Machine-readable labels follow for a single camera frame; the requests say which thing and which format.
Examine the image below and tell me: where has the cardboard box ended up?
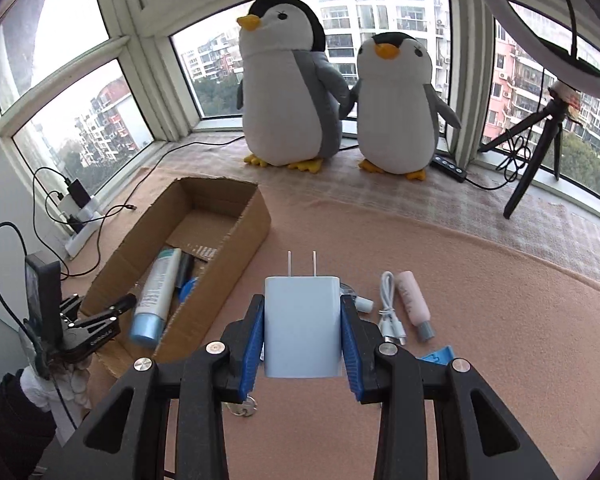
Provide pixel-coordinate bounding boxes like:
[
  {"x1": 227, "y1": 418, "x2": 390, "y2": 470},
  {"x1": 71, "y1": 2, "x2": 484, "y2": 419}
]
[{"x1": 82, "y1": 177, "x2": 271, "y2": 378}]

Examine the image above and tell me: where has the blue round case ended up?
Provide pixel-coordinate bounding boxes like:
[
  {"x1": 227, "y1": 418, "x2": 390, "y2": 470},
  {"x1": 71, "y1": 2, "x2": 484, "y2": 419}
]
[{"x1": 178, "y1": 278, "x2": 198, "y2": 304}]

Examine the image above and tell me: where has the black usb cable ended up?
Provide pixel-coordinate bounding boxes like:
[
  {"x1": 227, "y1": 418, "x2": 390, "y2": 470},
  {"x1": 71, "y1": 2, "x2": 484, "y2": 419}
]
[{"x1": 29, "y1": 134, "x2": 246, "y2": 281}]

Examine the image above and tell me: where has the black charger brick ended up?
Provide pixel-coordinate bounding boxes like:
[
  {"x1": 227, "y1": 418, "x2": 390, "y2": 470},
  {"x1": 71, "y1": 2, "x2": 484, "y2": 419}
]
[{"x1": 67, "y1": 179, "x2": 92, "y2": 209}]

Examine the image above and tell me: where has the black cylinder with key ring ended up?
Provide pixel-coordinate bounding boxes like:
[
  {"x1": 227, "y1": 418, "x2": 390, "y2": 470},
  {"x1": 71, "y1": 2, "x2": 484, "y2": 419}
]
[{"x1": 174, "y1": 252, "x2": 195, "y2": 290}]

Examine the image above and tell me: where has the white usb cable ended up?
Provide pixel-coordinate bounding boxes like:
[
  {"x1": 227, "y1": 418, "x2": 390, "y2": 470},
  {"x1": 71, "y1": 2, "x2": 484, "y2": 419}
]
[{"x1": 377, "y1": 270, "x2": 408, "y2": 347}]

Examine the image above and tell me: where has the white lotion tube blue cap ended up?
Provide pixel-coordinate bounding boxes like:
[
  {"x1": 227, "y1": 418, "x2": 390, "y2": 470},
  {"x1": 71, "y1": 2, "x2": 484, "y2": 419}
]
[{"x1": 129, "y1": 248, "x2": 182, "y2": 348}]

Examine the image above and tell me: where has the white ring light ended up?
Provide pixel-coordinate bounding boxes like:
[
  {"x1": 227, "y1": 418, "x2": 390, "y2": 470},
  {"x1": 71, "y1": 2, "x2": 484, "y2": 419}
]
[{"x1": 467, "y1": 0, "x2": 600, "y2": 82}]

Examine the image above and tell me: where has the blue correction tape dispenser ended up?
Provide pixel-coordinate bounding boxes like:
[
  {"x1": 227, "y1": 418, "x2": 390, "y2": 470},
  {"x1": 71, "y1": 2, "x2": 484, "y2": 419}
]
[{"x1": 340, "y1": 283, "x2": 374, "y2": 314}]

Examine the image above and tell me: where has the pink tube grey cap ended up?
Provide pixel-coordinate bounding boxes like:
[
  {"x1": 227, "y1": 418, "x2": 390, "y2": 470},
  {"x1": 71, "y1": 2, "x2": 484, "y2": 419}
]
[{"x1": 396, "y1": 271, "x2": 434, "y2": 342}]

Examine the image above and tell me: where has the large penguin plush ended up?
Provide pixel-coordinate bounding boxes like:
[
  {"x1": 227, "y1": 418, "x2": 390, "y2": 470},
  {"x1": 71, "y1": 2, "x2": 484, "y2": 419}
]
[{"x1": 236, "y1": 0, "x2": 352, "y2": 174}]

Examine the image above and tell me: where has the white usb wall charger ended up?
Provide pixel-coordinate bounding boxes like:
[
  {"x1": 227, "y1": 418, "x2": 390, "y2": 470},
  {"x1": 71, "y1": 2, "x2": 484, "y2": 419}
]
[{"x1": 264, "y1": 252, "x2": 341, "y2": 379}]

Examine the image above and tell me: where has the white power strip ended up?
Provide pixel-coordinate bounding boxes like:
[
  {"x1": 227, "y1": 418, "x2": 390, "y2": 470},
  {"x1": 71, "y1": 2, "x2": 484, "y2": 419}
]
[{"x1": 65, "y1": 195, "x2": 104, "y2": 259}]

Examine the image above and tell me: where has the black tripod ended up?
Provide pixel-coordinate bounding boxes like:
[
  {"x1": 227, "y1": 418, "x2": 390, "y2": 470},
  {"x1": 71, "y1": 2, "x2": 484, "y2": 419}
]
[{"x1": 478, "y1": 98, "x2": 568, "y2": 219}]

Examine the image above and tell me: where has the black inline cable remote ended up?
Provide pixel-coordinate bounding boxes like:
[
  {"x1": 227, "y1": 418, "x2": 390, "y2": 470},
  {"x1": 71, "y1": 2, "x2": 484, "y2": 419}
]
[{"x1": 430, "y1": 154, "x2": 467, "y2": 183}]

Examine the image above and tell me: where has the small penguin plush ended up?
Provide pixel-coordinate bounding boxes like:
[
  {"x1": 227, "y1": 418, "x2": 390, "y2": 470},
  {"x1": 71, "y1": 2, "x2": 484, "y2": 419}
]
[{"x1": 351, "y1": 32, "x2": 462, "y2": 181}]

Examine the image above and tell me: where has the white charger brick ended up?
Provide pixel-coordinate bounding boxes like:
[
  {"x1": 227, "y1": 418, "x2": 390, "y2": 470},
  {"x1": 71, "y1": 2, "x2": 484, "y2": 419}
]
[{"x1": 58, "y1": 194, "x2": 81, "y2": 221}]

